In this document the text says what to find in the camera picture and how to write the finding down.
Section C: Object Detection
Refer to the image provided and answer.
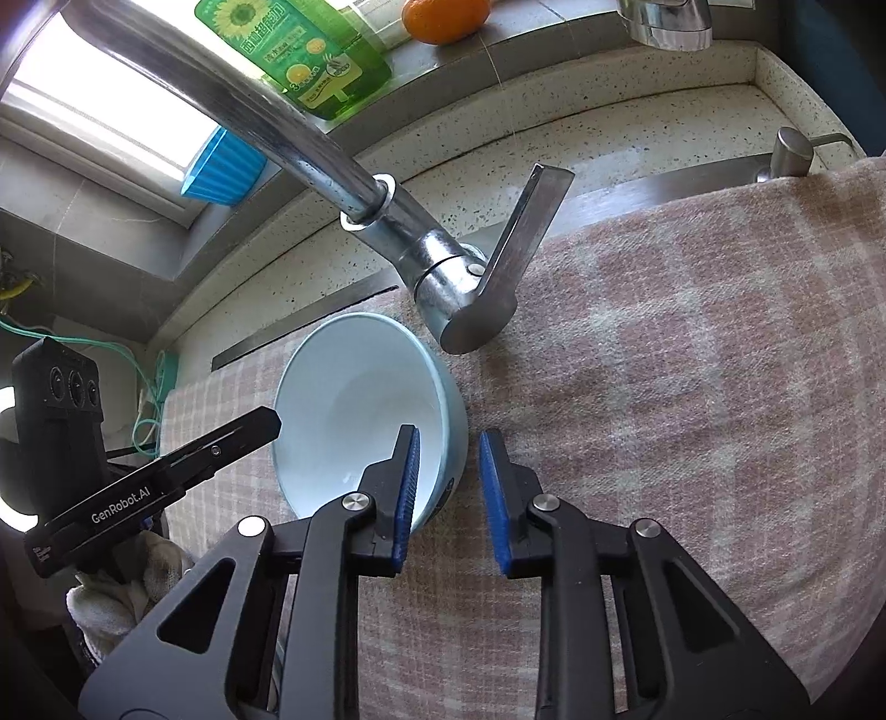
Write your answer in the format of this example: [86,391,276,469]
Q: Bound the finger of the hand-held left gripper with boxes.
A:
[159,406,284,500]

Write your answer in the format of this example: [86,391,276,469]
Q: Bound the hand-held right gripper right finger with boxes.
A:
[479,429,811,720]

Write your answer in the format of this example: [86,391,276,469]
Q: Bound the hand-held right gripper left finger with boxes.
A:
[79,424,423,720]

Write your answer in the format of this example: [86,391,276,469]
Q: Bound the light blue bowl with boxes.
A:
[272,311,470,534]

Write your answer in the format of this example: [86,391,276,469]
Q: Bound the person's left hand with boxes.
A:
[65,529,196,659]

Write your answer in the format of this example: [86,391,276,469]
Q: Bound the pink checked cloth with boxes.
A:
[162,158,886,720]

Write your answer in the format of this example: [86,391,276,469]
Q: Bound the blue ribbed cup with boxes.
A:
[181,128,267,207]

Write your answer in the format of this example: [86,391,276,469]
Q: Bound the chrome faucet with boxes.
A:
[0,0,714,356]

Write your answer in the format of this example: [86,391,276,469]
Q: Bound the window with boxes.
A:
[0,42,223,174]

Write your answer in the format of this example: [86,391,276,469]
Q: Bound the green dish soap bottle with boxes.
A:
[194,0,392,122]

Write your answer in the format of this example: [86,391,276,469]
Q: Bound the orange fruit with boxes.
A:
[401,0,492,46]

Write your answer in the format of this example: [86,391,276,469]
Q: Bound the white cable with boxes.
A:
[131,388,166,458]

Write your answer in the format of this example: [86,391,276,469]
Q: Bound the teal hose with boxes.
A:
[0,315,171,423]

